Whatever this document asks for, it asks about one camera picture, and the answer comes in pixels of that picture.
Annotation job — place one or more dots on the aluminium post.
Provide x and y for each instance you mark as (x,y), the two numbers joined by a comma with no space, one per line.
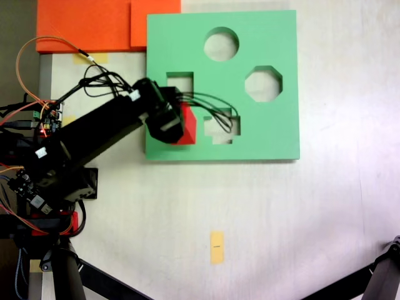
(40,287)

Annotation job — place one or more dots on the small yellow tape piece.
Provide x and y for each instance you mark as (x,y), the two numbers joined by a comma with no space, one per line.
(69,119)
(35,265)

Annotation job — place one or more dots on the black tripod leg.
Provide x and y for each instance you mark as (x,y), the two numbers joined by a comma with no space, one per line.
(109,282)

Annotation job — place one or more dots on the small circuit board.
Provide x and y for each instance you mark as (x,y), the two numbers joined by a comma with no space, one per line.
(50,120)

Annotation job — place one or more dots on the circuit board with chips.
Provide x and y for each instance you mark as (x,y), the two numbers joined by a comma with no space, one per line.
(25,187)

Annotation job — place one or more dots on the black tripod leg notched foot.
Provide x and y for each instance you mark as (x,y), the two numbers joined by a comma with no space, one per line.
(384,275)

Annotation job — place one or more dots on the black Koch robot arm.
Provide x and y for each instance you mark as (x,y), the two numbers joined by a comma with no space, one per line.
(103,125)

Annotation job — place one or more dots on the green shape sorting board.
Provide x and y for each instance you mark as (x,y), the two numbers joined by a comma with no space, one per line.
(265,131)

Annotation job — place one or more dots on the wide yellow tape strip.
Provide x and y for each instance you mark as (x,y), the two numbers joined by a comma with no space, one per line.
(100,58)

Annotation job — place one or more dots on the large orange foam block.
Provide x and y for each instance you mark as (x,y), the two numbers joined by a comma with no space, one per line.
(84,25)

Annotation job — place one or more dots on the red base clamp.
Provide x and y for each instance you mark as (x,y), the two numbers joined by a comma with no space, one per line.
(70,218)

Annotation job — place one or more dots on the red square block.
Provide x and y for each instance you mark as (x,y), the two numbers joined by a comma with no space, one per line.
(189,125)

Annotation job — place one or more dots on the long yellow tape marker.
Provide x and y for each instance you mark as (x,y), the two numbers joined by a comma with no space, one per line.
(217,248)

